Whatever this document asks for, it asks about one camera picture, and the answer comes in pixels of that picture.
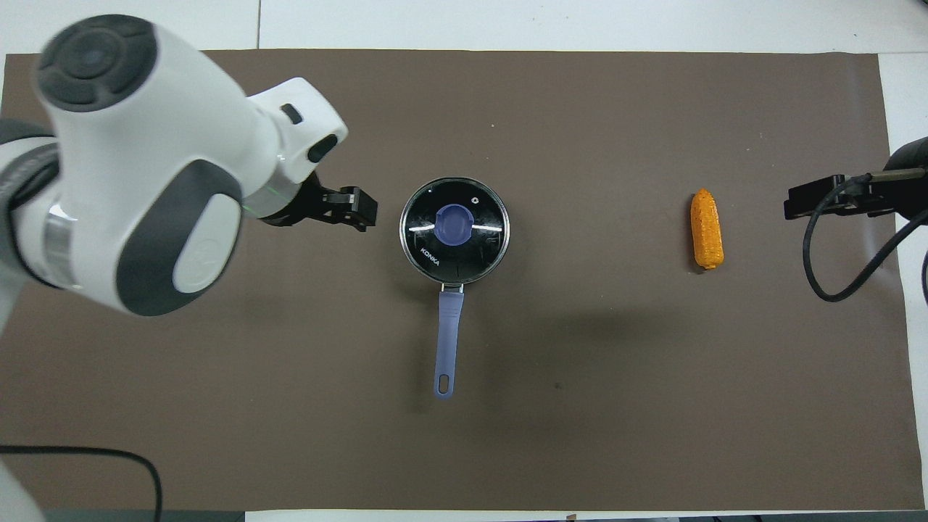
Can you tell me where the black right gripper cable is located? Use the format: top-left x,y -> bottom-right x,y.
801,173 -> 928,303

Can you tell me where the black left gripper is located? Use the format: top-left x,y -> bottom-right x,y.
255,173 -> 378,232

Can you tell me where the black pot with purple handle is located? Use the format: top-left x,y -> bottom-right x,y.
399,177 -> 511,399

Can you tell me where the black velcro cable strap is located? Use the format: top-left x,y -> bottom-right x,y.
0,142 -> 60,218

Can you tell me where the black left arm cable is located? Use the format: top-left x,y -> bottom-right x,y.
0,444 -> 164,522

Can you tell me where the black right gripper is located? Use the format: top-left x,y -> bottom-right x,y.
784,169 -> 903,220

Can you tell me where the brown table mat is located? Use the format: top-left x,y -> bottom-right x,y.
0,49 -> 926,513

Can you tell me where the orange corn cob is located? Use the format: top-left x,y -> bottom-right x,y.
690,188 -> 725,271

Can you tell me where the glass lid with purple knob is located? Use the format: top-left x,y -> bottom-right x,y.
400,178 -> 510,285

